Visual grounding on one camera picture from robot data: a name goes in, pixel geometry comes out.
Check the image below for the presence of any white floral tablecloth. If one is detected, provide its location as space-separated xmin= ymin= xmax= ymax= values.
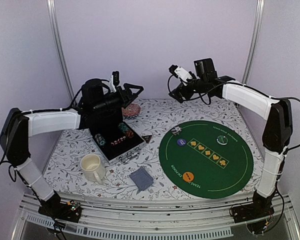
xmin=44 ymin=99 xmax=264 ymax=201

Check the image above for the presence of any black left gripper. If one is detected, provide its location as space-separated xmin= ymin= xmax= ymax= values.
xmin=93 ymin=83 xmax=144 ymax=115

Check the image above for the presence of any clear glass dealer button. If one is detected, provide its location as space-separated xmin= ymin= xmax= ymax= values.
xmin=216 ymin=135 xmax=229 ymax=146

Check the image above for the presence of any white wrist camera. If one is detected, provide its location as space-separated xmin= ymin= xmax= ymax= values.
xmin=109 ymin=71 xmax=120 ymax=93
xmin=168 ymin=64 xmax=194 ymax=85

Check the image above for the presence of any aluminium post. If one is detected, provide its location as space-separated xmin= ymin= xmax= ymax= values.
xmin=46 ymin=0 xmax=76 ymax=101
xmin=242 ymin=0 xmax=265 ymax=84

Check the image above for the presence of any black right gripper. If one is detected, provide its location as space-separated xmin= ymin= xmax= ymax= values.
xmin=168 ymin=73 xmax=207 ymax=104

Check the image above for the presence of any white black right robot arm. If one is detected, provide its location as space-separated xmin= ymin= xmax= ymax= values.
xmin=168 ymin=58 xmax=300 ymax=218

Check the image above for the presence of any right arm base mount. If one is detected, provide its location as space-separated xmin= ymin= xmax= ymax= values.
xmin=229 ymin=200 xmax=274 ymax=223

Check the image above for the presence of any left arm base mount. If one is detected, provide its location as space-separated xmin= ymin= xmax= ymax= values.
xmin=38 ymin=199 xmax=82 ymax=223

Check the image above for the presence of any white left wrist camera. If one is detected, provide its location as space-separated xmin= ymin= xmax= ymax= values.
xmin=109 ymin=71 xmax=120 ymax=93

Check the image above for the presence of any left aluminium post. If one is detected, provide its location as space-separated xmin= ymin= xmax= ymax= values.
xmin=46 ymin=0 xmax=76 ymax=101

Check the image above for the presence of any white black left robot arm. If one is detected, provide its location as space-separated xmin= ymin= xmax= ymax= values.
xmin=0 ymin=78 xmax=144 ymax=217

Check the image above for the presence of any aluminium frame rail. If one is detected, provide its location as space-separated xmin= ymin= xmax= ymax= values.
xmin=11 ymin=193 xmax=300 ymax=240

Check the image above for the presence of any purple small blind button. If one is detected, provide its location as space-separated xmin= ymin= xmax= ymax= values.
xmin=177 ymin=138 xmax=187 ymax=147

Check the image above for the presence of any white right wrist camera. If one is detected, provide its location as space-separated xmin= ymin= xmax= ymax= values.
xmin=168 ymin=64 xmax=194 ymax=85

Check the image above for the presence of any orange big blind button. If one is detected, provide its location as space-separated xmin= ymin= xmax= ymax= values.
xmin=182 ymin=171 xmax=195 ymax=183

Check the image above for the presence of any right aluminium post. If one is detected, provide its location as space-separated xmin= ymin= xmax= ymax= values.
xmin=242 ymin=0 xmax=265 ymax=84

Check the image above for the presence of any green round poker mat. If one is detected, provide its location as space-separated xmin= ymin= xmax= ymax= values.
xmin=158 ymin=120 xmax=254 ymax=199

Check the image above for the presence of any cream ceramic mug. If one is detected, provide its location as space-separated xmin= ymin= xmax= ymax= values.
xmin=80 ymin=154 xmax=106 ymax=185

